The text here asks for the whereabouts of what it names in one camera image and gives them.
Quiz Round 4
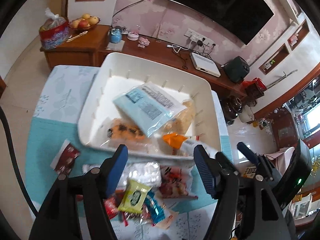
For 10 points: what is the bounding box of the orange and white snack packet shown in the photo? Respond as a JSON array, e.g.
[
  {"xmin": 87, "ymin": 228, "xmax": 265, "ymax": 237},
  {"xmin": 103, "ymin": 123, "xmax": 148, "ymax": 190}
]
[{"xmin": 161, "ymin": 132, "xmax": 208, "ymax": 157}]

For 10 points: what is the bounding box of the blue snow globe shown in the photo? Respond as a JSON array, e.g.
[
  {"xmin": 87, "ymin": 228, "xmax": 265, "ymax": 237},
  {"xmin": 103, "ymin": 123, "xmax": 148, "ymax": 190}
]
[{"xmin": 109, "ymin": 26, "xmax": 123, "ymax": 43}]

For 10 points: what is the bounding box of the brown ceramic jar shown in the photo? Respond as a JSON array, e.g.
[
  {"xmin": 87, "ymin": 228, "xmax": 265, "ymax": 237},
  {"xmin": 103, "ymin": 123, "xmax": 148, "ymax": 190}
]
[{"xmin": 220, "ymin": 96, "xmax": 244, "ymax": 125}]

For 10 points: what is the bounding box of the clear pack of yellow popcorn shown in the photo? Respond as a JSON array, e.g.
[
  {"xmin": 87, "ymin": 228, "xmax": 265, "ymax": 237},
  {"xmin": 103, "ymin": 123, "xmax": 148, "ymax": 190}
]
[{"xmin": 162, "ymin": 115, "xmax": 193, "ymax": 135}]

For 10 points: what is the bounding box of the white printed snack packet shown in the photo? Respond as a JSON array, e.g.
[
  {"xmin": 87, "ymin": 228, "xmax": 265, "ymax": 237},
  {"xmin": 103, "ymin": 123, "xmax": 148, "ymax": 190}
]
[{"xmin": 82, "ymin": 162, "xmax": 162, "ymax": 193}]

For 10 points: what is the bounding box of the dark red snack packet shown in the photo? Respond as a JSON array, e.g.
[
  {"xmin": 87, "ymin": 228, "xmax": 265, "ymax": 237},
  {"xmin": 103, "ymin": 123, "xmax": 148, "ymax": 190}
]
[{"xmin": 50, "ymin": 139, "xmax": 81, "ymax": 176}]

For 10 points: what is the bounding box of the beige cracker packet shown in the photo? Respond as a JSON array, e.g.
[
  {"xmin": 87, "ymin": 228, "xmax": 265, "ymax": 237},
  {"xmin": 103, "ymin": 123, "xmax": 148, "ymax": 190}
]
[{"xmin": 150, "ymin": 209, "xmax": 180, "ymax": 230}]

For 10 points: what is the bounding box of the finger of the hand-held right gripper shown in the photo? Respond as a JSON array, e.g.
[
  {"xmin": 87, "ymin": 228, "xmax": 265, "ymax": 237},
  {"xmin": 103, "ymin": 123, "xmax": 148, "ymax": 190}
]
[{"xmin": 237, "ymin": 142, "xmax": 278, "ymax": 188}]

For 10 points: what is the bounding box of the white set-top box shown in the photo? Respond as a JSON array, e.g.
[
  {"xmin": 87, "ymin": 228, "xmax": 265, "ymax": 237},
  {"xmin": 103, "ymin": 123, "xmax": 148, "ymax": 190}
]
[{"xmin": 190, "ymin": 52, "xmax": 221, "ymax": 77}]

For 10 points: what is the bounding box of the thick black cable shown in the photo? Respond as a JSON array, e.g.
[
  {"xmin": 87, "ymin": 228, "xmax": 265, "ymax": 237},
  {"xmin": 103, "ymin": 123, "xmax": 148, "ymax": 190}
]
[{"xmin": 0, "ymin": 105, "xmax": 38, "ymax": 215}]

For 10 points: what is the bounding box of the white spoon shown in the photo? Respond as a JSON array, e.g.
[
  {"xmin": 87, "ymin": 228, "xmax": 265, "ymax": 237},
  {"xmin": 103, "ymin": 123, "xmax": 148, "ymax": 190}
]
[{"xmin": 66, "ymin": 31, "xmax": 88, "ymax": 42}]

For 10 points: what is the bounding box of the green yellow snack packet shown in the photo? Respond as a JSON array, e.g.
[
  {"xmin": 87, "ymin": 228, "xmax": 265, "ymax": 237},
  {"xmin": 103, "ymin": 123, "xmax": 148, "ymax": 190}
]
[{"xmin": 117, "ymin": 179, "xmax": 152, "ymax": 214}]

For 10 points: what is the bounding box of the clear pack of orange pastries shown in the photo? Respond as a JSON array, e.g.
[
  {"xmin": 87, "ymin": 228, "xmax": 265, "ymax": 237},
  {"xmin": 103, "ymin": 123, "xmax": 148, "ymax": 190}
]
[{"xmin": 106, "ymin": 117, "xmax": 150, "ymax": 145}]

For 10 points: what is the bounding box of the teal striped table mat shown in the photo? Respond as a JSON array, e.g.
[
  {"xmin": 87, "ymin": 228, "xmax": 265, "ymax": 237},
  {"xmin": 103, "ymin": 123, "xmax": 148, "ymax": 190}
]
[{"xmin": 24, "ymin": 117, "xmax": 234, "ymax": 207}]

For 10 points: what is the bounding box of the wooden television cabinet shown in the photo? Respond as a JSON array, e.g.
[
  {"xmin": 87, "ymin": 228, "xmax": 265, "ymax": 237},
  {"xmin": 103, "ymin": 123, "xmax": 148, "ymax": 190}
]
[{"xmin": 40, "ymin": 24, "xmax": 248, "ymax": 98}]

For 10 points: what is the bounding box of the white plastic storage bin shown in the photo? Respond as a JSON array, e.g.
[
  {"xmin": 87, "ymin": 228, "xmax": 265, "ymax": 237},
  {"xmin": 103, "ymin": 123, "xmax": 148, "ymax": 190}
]
[{"xmin": 78, "ymin": 52, "xmax": 222, "ymax": 160}]

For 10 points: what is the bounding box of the large light blue snack bag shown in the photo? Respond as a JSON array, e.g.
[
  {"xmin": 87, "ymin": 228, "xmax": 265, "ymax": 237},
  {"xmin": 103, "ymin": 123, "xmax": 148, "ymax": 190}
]
[{"xmin": 112, "ymin": 81, "xmax": 188, "ymax": 138}]

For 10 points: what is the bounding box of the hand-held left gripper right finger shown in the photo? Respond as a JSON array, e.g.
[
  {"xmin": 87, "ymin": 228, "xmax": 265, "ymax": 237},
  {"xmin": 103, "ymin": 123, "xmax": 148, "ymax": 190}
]
[{"xmin": 194, "ymin": 145, "xmax": 297, "ymax": 240}]

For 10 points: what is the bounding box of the black flat screen television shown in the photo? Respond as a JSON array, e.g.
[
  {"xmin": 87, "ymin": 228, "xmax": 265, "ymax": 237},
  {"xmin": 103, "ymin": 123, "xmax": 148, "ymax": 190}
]
[{"xmin": 160, "ymin": 0, "xmax": 275, "ymax": 46}]

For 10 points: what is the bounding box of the bowl of fruit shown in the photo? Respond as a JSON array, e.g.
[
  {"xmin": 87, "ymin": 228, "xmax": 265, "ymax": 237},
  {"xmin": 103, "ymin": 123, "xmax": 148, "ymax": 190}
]
[{"xmin": 69, "ymin": 13, "xmax": 101, "ymax": 30}]

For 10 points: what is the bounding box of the red and white snack bag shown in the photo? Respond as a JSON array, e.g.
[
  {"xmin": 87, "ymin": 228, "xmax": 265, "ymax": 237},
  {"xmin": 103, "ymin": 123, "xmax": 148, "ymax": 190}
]
[{"xmin": 159, "ymin": 166, "xmax": 199, "ymax": 199}]

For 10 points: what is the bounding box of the pink music box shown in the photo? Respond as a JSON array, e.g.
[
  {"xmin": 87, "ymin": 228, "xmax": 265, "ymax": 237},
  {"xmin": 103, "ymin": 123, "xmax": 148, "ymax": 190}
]
[{"xmin": 127, "ymin": 25, "xmax": 140, "ymax": 40}]

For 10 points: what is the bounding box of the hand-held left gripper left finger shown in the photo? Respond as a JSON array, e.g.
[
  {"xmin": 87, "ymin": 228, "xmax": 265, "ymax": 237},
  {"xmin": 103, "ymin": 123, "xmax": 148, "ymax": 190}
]
[{"xmin": 29, "ymin": 144, "xmax": 129, "ymax": 240}]

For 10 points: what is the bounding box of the white charger cable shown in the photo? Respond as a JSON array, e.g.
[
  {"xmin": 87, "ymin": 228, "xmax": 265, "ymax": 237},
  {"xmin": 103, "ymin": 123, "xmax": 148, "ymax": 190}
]
[{"xmin": 167, "ymin": 44, "xmax": 190, "ymax": 54}]

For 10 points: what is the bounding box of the blue snack packet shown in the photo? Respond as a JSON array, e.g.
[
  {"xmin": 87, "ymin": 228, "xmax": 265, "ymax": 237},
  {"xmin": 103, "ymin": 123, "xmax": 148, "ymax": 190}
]
[{"xmin": 144, "ymin": 190, "xmax": 167, "ymax": 227}]

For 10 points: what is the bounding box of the white wall outlet strip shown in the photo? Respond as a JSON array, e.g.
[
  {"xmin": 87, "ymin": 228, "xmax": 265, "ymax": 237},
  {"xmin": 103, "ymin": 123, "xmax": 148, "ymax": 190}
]
[{"xmin": 184, "ymin": 28, "xmax": 215, "ymax": 47}]

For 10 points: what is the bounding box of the white bucket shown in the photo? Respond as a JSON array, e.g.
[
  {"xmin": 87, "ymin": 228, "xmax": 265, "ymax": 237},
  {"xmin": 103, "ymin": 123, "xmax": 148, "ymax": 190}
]
[{"xmin": 239, "ymin": 105, "xmax": 255, "ymax": 123}]

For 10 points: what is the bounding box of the white and red cloth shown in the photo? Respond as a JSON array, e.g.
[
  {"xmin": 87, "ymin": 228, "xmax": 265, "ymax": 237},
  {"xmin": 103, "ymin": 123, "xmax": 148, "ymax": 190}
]
[{"xmin": 265, "ymin": 146, "xmax": 298, "ymax": 170}]

